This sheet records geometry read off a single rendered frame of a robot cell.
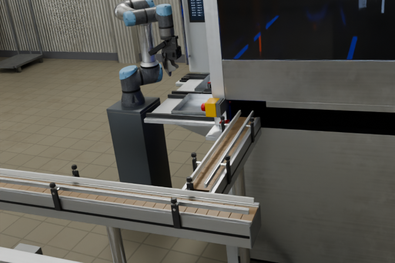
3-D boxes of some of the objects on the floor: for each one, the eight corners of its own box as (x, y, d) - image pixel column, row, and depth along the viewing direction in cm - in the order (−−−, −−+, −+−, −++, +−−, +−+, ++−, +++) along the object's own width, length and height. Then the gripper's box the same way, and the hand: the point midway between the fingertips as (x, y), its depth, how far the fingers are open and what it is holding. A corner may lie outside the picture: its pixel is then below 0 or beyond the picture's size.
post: (241, 262, 266) (208, -160, 187) (238, 269, 261) (203, -161, 182) (231, 260, 269) (193, -157, 189) (227, 267, 264) (187, -159, 184)
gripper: (173, 37, 229) (177, 79, 237) (180, 33, 236) (184, 73, 244) (157, 38, 232) (162, 78, 240) (164, 33, 240) (169, 73, 248)
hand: (168, 73), depth 243 cm, fingers closed
